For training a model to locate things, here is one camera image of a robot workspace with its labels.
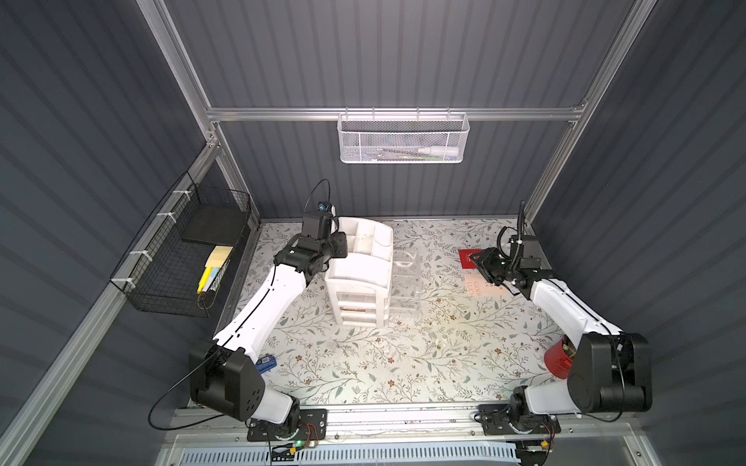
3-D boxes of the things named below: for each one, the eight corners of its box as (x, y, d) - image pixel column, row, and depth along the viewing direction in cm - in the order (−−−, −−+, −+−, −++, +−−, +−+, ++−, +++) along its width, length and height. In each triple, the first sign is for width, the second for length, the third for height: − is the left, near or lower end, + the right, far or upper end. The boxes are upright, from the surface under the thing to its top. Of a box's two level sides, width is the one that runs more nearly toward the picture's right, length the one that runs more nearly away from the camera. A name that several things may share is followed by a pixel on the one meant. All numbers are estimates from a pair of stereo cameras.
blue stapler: (261, 373, 84) (256, 369, 81) (259, 366, 85) (254, 361, 82) (277, 365, 86) (273, 360, 82) (275, 358, 87) (271, 353, 83)
